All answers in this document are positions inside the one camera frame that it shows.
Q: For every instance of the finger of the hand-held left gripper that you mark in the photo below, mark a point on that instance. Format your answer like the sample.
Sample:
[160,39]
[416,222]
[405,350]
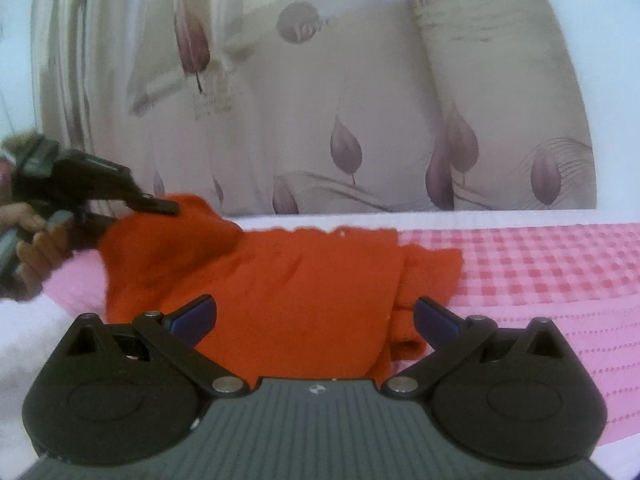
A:
[95,224]
[155,204]

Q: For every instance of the red knit garment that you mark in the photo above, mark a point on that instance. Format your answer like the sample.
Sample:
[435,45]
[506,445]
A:
[300,285]

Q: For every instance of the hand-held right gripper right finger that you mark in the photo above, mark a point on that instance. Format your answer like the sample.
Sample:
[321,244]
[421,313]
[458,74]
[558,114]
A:
[436,321]

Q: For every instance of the pink checked bed sheet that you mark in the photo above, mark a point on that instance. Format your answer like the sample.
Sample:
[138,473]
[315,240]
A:
[525,270]

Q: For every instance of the beige floral curtain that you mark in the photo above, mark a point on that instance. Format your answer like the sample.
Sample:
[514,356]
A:
[380,110]

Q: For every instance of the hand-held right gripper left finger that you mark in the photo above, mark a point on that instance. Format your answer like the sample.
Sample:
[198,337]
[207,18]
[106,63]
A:
[197,319]

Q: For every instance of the person's left hand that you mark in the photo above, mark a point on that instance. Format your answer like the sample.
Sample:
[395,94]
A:
[42,255]

